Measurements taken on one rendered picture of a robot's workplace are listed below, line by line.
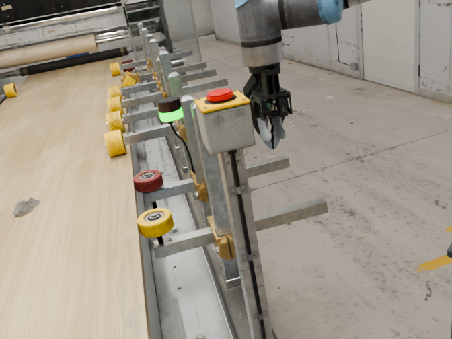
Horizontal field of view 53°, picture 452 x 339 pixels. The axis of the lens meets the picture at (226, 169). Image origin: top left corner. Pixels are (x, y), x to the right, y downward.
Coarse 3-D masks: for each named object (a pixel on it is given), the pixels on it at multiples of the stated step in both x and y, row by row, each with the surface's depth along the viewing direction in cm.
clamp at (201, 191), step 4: (192, 172) 132; (192, 176) 129; (196, 184) 124; (200, 184) 124; (204, 184) 123; (196, 188) 124; (200, 188) 122; (204, 188) 122; (196, 192) 124; (200, 192) 122; (204, 192) 123; (196, 196) 124; (200, 196) 123; (204, 196) 123; (208, 196) 125; (200, 200) 126; (204, 200) 124; (208, 200) 124
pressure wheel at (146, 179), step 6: (138, 174) 128; (144, 174) 126; (150, 174) 127; (156, 174) 126; (138, 180) 124; (144, 180) 123; (150, 180) 123; (156, 180) 124; (162, 180) 127; (138, 186) 124; (144, 186) 123; (150, 186) 123; (156, 186) 124; (156, 204) 130
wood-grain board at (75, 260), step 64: (0, 128) 206; (64, 128) 188; (128, 128) 175; (0, 192) 134; (64, 192) 126; (128, 192) 119; (0, 256) 99; (64, 256) 95; (128, 256) 91; (0, 320) 79; (64, 320) 76; (128, 320) 73
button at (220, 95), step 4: (212, 92) 66; (216, 92) 66; (220, 92) 65; (224, 92) 65; (228, 92) 64; (232, 92) 65; (208, 96) 65; (212, 96) 64; (216, 96) 64; (220, 96) 64; (224, 96) 64; (228, 96) 64; (232, 96) 65; (208, 100) 65; (212, 100) 64; (216, 100) 64; (220, 100) 64; (224, 100) 64
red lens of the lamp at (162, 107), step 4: (176, 100) 114; (160, 104) 114; (164, 104) 113; (168, 104) 113; (172, 104) 113; (176, 104) 114; (180, 104) 116; (160, 108) 114; (164, 108) 114; (168, 108) 114; (172, 108) 114; (176, 108) 114
